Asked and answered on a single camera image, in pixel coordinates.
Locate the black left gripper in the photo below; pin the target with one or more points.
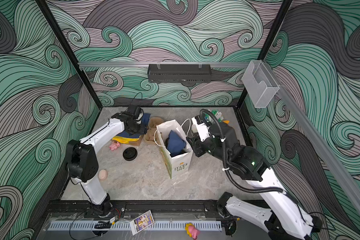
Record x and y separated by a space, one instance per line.
142 130

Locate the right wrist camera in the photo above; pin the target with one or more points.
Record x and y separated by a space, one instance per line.
201 128

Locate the wrapped straws bundle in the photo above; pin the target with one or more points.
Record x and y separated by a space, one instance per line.
217 114

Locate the black wall shelf tray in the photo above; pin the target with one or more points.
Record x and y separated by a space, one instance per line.
179 74

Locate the aluminium wall rail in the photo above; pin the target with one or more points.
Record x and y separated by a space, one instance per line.
120 64

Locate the single navy blue napkin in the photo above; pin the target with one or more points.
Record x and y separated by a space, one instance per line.
175 144

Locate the white paper takeout bag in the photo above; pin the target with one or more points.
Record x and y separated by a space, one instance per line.
180 164

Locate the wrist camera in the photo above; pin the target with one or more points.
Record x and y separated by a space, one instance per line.
135 112
201 128

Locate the brown cardboard napkin tray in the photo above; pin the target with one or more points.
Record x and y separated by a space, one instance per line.
137 143

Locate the stack of black cup lids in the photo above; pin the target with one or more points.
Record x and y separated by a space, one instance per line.
130 154

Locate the black corner frame post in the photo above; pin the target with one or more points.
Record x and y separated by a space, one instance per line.
275 27
43 6

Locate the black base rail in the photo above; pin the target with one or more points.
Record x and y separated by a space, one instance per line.
128 209

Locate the pink yellow toy figure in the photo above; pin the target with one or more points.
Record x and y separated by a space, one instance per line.
192 231

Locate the colourful picture card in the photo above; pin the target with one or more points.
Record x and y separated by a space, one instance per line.
142 222

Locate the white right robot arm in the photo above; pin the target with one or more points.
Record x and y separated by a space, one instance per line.
282 219

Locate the pink squishy toy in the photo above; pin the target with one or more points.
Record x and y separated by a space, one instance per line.
114 145

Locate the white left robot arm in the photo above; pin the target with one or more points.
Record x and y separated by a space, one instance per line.
81 156

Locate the black corner frame post right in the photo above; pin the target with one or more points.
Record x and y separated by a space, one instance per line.
275 27

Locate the black corner frame post left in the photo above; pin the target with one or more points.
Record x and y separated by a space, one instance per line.
43 6

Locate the pink oval soap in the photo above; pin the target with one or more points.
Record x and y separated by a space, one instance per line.
103 174

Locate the navy blue napkin stack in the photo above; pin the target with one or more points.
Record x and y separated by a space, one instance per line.
144 120

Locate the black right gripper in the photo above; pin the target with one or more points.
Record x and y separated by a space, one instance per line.
199 146

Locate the clear acrylic wall holder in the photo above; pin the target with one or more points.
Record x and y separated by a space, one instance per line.
260 83

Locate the brown cup sleeve pile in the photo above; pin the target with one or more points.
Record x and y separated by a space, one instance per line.
149 137

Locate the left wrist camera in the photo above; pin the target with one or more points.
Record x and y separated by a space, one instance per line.
135 112

